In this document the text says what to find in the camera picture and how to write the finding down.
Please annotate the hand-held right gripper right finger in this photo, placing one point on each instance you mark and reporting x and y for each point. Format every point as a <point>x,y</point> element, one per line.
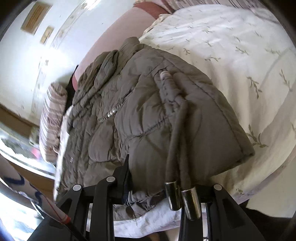
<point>219,201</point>

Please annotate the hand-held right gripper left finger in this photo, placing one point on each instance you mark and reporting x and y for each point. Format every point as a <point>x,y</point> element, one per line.
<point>121,183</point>

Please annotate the olive quilted hooded jacket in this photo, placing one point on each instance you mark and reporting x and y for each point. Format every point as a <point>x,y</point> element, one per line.
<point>150,111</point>

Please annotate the white rod with blue print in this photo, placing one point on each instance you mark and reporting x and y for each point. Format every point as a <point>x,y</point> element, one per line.
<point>44,206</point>

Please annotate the striped floral bolster pillow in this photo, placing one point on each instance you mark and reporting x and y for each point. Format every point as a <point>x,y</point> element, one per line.
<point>52,115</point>

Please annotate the wooden door with stained glass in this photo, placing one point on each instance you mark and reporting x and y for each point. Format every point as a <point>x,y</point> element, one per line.
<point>20,143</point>

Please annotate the black cloth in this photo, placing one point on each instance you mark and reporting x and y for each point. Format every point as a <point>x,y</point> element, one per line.
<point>72,83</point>

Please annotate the white floral bedsheet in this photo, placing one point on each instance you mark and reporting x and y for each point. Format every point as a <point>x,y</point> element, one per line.
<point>231,58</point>

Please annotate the pink bolster cushion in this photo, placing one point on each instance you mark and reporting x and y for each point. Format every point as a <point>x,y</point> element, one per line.
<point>120,30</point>

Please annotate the striped floral back cushion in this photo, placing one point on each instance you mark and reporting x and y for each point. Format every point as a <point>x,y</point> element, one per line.
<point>219,4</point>

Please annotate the beige wall switch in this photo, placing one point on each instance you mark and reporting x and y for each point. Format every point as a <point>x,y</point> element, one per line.
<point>47,35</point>

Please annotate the small framed wall plaque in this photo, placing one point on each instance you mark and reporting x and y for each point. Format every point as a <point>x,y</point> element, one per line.
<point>35,18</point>

